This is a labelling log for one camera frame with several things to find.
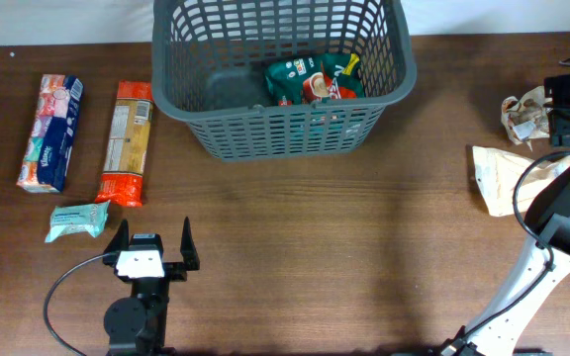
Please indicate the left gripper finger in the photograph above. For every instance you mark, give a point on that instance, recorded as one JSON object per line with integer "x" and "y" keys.
{"x": 188, "y": 249}
{"x": 118, "y": 243}

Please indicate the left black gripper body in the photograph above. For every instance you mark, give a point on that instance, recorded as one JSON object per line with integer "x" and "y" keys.
{"x": 173, "y": 272}

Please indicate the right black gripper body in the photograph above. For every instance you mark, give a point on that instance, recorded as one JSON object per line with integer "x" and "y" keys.
{"x": 568, "y": 113}

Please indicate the beige chocolate snack bag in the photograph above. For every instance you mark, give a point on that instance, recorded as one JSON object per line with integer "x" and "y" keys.
{"x": 526, "y": 119}

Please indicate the orange pasta package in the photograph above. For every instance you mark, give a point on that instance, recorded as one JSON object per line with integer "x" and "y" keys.
{"x": 122, "y": 177}

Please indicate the beige paper pouch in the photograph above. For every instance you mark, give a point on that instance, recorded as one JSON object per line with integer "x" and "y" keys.
{"x": 497, "y": 173}

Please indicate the green Nescafe coffee bag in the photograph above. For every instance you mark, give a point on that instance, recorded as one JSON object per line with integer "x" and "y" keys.
{"x": 311, "y": 79}

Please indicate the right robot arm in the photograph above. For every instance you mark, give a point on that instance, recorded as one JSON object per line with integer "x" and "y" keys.
{"x": 543, "y": 264}

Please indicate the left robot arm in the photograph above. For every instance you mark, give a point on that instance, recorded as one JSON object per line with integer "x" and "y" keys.
{"x": 136, "y": 325}

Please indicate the teal wet wipes pack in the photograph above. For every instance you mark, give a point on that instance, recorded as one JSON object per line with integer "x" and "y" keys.
{"x": 90, "y": 218}

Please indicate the blue Kleenex tissue pack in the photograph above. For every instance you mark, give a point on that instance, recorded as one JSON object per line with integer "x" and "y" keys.
{"x": 45, "y": 163}

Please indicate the grey plastic basket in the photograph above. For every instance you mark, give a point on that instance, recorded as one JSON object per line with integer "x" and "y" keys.
{"x": 209, "y": 60}

